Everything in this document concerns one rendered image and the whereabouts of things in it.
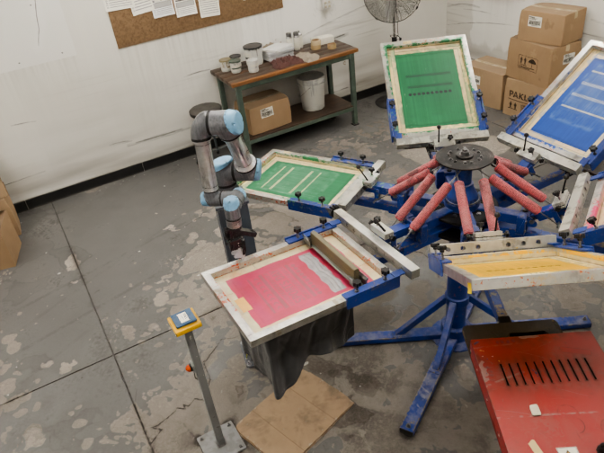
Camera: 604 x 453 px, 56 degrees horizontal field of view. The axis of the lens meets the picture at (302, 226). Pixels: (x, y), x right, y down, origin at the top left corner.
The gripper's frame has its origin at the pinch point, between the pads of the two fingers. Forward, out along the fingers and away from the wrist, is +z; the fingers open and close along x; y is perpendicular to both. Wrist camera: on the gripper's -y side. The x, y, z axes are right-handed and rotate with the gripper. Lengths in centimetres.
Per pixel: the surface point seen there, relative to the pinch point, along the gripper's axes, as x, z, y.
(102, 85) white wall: -353, 3, -9
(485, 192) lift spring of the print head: 51, -23, -114
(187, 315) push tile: 15.6, 9.4, 37.7
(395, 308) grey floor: -16, 99, -111
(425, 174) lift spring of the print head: 16, -22, -104
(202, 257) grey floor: -160, 103, -23
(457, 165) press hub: 33, -32, -110
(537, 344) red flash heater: 129, -9, -64
